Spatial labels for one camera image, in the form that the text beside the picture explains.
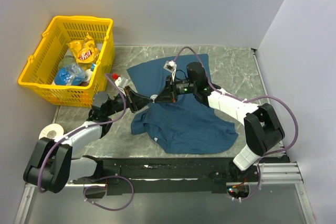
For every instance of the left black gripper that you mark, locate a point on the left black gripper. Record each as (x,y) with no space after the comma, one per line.
(135,101)

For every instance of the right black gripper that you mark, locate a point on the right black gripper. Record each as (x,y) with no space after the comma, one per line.
(167,95)

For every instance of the blue t-shirt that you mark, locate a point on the blue t-shirt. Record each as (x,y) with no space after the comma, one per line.
(186,127)

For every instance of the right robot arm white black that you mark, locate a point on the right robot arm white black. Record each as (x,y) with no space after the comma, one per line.
(262,127)

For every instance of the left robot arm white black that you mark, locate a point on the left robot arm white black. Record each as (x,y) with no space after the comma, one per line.
(51,161)

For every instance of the small white bottle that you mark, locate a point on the small white bottle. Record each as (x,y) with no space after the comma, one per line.
(89,73)

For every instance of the blue plastic bag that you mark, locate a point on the blue plastic bag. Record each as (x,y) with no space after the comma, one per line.
(70,75)

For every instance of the yellow snack bag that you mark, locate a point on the yellow snack bag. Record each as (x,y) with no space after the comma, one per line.
(85,51)

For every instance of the yellow plastic basket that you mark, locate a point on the yellow plastic basket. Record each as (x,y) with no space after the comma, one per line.
(42,66)

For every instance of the toilet paper roll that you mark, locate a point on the toilet paper roll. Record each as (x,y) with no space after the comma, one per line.
(52,131)

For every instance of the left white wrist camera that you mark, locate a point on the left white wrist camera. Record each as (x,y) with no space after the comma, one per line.
(120,81)

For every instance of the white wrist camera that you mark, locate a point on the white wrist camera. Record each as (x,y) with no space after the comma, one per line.
(171,67)
(120,81)

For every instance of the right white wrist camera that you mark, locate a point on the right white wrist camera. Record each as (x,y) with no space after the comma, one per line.
(171,67)

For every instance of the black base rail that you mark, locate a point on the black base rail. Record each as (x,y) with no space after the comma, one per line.
(168,175)

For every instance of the aluminium frame rail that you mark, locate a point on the aluminium frame rail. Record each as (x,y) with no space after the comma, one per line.
(271,173)

